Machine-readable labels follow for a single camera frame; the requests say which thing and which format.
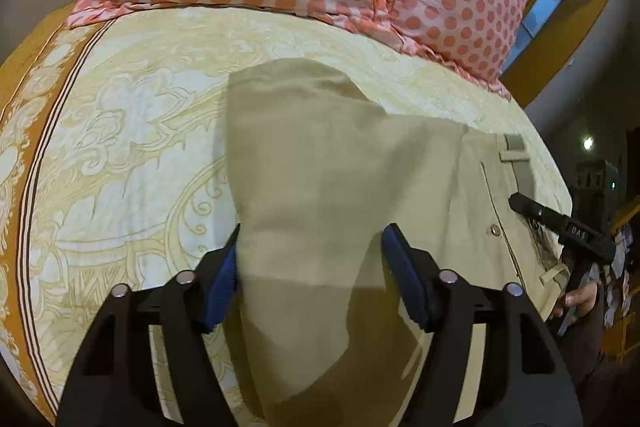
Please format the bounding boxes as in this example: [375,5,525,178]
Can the khaki beige pants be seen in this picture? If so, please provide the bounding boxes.
[226,58,567,426]

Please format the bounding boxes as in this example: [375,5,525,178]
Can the person's right hand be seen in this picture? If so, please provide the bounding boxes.
[552,281,600,323]

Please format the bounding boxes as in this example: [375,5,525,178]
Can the yellow floral bedsheet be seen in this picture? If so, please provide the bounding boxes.
[1,8,572,426]

